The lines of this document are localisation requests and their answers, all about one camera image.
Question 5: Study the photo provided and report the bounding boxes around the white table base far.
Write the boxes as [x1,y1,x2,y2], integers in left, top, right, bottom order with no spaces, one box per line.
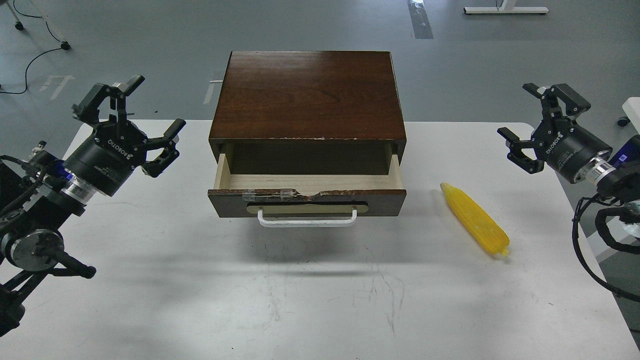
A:
[462,0,550,15]

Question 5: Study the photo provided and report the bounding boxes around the white furniture leg with caster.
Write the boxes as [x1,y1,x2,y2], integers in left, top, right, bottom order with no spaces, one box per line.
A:
[616,96,640,133]

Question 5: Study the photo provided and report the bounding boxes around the wooden drawer with white handle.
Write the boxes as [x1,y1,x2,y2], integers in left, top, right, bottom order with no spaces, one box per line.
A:
[207,142,407,220]

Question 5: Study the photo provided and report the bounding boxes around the black floor cable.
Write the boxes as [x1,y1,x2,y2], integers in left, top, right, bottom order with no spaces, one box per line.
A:
[0,0,71,95]

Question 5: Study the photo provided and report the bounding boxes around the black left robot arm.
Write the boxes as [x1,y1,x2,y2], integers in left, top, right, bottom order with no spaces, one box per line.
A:
[0,75,186,335]

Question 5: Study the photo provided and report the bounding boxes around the yellow toy corn cob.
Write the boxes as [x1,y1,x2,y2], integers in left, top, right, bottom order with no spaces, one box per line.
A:
[439,182,510,257]

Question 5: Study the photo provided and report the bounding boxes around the dark wooden cabinet box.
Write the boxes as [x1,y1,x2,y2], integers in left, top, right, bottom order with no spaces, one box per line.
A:
[208,50,407,158]

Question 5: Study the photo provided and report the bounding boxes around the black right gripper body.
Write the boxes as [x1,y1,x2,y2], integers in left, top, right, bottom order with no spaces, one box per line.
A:
[531,118,613,184]

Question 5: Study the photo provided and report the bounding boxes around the white rolling stand legs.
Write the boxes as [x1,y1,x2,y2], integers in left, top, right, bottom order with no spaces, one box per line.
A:
[0,0,72,51]

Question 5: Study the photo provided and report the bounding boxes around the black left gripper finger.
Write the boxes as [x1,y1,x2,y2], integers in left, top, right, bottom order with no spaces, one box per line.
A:
[135,118,186,178]
[71,75,146,135]

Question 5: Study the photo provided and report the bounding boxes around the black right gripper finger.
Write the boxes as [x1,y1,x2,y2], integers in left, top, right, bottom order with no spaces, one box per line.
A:
[497,127,544,174]
[522,83,592,131]

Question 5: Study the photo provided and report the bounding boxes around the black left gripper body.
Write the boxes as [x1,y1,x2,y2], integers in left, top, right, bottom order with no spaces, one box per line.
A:
[63,121,147,197]

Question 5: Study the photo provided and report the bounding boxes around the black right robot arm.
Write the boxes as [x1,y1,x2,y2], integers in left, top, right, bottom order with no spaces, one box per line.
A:
[497,83,639,302]

